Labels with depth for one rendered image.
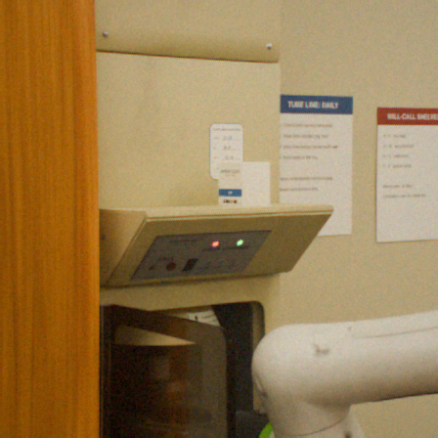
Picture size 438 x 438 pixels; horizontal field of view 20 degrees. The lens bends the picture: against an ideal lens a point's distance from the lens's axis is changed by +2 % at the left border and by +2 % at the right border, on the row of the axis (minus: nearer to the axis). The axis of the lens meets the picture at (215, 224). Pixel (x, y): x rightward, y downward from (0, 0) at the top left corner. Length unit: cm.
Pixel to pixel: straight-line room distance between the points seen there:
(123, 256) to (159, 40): 30
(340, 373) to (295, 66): 106
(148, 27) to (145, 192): 22
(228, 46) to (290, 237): 28
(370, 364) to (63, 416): 38
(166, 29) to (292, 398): 53
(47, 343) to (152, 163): 28
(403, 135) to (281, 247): 93
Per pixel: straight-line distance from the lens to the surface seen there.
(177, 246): 156
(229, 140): 171
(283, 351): 144
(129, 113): 161
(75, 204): 147
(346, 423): 148
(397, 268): 258
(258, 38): 175
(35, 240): 155
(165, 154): 164
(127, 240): 152
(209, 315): 175
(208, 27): 170
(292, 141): 236
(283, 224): 164
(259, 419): 159
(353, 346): 141
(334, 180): 244
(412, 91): 260
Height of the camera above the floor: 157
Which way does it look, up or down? 3 degrees down
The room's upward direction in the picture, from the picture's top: straight up
